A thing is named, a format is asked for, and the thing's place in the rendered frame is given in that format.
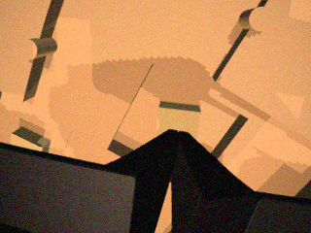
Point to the olive-tan cube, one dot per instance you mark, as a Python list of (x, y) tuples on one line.
[(173, 115), (25, 138)]

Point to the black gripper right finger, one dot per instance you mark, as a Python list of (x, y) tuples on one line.
[(207, 198)]

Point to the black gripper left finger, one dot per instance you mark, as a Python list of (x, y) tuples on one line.
[(50, 193)]

